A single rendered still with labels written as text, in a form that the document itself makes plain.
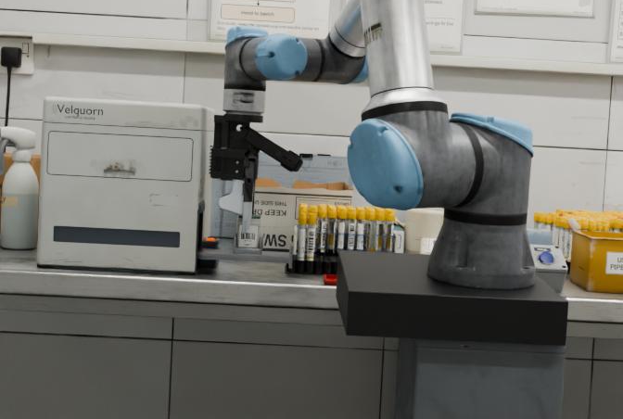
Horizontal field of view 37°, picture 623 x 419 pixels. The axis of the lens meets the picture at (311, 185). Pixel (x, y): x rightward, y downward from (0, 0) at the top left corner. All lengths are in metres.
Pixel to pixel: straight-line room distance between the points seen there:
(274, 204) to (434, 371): 0.76
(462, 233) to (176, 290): 0.55
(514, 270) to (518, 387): 0.16
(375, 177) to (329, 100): 1.08
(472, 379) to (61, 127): 0.83
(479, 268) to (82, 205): 0.73
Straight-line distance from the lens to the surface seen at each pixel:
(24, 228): 1.92
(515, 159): 1.28
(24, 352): 2.41
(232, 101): 1.64
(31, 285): 1.66
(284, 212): 1.92
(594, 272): 1.76
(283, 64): 1.53
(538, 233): 1.80
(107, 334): 2.36
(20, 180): 1.91
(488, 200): 1.28
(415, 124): 1.19
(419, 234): 1.95
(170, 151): 1.63
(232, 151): 1.63
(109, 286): 1.63
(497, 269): 1.28
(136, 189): 1.64
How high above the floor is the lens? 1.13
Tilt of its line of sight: 3 degrees down
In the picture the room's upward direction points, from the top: 3 degrees clockwise
